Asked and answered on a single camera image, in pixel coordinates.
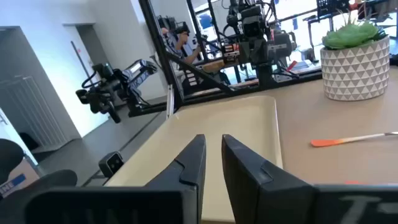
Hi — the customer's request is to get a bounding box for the black rig frame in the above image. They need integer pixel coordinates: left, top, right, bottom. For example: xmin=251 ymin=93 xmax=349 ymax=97
xmin=138 ymin=0 xmax=324 ymax=110

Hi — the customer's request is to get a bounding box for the small black camera box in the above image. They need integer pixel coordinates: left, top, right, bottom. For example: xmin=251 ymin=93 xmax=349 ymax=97
xmin=98 ymin=151 xmax=124 ymax=179

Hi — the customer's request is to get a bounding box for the cardboard box with blue label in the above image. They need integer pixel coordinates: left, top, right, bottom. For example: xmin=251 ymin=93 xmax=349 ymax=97
xmin=0 ymin=158 xmax=41 ymax=199

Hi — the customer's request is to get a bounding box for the person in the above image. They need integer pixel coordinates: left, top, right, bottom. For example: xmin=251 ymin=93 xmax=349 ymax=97
xmin=160 ymin=26 xmax=203 ymax=66

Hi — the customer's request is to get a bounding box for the cream plastic tray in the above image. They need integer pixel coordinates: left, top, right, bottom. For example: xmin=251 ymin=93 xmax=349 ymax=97
xmin=104 ymin=95 xmax=284 ymax=222

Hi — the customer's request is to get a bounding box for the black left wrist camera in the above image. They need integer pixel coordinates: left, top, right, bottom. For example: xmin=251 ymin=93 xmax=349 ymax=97
xmin=241 ymin=12 xmax=262 ymax=37

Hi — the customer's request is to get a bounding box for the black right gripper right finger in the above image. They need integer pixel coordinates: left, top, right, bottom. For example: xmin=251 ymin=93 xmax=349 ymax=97
xmin=221 ymin=134 xmax=315 ymax=224

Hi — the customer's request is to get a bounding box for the wooden table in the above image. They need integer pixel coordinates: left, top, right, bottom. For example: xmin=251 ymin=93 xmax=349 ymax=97
xmin=201 ymin=58 xmax=226 ymax=75

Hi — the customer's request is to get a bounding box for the black mesh crate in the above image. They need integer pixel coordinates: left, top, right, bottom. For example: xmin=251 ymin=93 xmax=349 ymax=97
xmin=316 ymin=0 xmax=351 ymax=17

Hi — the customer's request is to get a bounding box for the white metal bar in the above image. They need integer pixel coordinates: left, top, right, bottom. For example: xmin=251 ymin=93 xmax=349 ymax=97
xmin=165 ymin=83 xmax=175 ymax=119

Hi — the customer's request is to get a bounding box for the black office chair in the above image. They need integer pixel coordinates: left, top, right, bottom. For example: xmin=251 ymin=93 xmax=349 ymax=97
xmin=0 ymin=138 xmax=78 ymax=200

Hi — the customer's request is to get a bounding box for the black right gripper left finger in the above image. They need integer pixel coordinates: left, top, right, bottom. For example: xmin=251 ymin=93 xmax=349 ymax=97
xmin=146 ymin=134 xmax=207 ymax=224

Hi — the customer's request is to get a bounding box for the white slatted panel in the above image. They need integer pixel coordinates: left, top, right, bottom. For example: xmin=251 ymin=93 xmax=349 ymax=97
xmin=0 ymin=74 xmax=68 ymax=152

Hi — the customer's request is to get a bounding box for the succulent in white patterned pot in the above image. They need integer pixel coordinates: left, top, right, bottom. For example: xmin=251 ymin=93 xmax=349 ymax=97
xmin=320 ymin=11 xmax=391 ymax=101

